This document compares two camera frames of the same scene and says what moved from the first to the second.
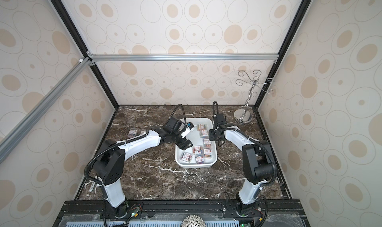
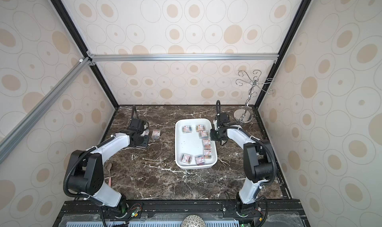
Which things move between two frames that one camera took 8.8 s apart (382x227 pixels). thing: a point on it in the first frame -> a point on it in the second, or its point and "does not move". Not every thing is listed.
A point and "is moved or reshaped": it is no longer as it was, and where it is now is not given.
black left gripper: [185, 144] -> [146, 139]
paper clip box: [201, 127] does not move
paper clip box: [200, 160] does not move
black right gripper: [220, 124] does not move
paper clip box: [197, 150] is moved or reshaped
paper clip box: [206, 142] does not move
